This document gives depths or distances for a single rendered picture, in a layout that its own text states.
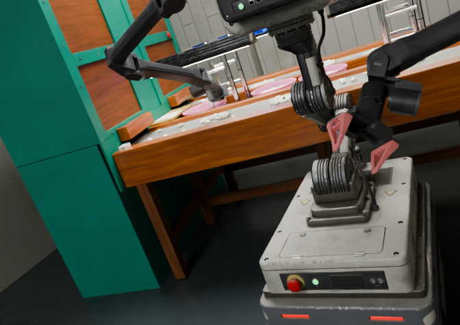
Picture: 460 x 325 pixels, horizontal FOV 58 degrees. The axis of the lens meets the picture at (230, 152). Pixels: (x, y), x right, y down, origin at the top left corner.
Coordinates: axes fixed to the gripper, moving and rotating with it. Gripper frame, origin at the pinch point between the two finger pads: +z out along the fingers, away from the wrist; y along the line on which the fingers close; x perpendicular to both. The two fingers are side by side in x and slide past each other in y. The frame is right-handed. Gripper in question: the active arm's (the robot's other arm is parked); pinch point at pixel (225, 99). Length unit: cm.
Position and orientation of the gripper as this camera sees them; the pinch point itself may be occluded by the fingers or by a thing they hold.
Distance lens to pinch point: 213.5
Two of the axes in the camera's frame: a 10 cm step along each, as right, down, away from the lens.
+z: 4.0, 3.1, 8.6
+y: -9.1, 2.3, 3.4
